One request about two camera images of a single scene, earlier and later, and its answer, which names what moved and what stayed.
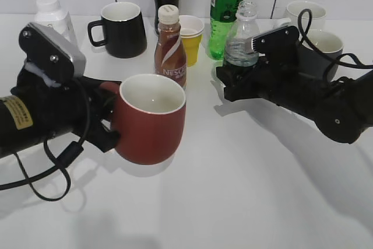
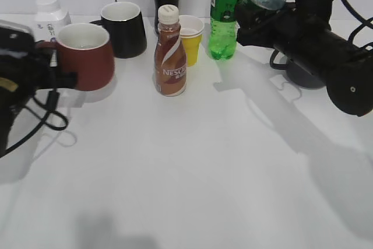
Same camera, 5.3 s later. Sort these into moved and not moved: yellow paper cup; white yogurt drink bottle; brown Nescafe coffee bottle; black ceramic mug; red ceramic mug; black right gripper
Moved: black right gripper; red ceramic mug
Not moved: yellow paper cup; black ceramic mug; white yogurt drink bottle; brown Nescafe coffee bottle
